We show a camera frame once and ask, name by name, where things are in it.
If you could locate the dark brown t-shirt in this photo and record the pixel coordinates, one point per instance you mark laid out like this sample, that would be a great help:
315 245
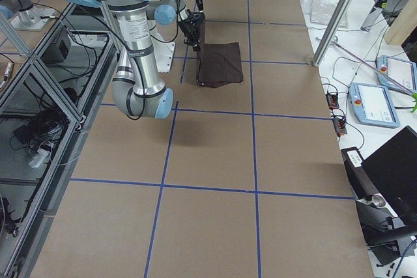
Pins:
218 64

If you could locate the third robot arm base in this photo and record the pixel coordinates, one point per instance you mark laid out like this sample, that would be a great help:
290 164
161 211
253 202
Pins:
25 16

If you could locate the cardboard in plastic sleeve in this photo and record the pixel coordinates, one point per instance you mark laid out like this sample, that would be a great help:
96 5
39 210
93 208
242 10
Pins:
321 11

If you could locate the brown paper table cover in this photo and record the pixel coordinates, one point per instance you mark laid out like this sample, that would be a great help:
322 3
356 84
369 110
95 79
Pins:
245 180

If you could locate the teach pendant near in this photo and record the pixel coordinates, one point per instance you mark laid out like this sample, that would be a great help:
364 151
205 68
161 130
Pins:
372 105

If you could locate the teach pendant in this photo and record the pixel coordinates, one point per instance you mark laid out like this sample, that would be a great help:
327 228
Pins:
372 105
400 70

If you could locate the teach pendant far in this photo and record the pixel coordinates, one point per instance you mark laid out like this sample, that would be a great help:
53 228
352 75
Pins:
400 70

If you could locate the black monitor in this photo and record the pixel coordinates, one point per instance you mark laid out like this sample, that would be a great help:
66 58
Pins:
390 171

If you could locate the aluminium frame rail structure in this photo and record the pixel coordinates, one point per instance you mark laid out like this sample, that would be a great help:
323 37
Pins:
46 111

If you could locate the aluminium frame post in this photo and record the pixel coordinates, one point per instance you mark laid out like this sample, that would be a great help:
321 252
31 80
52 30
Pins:
330 31

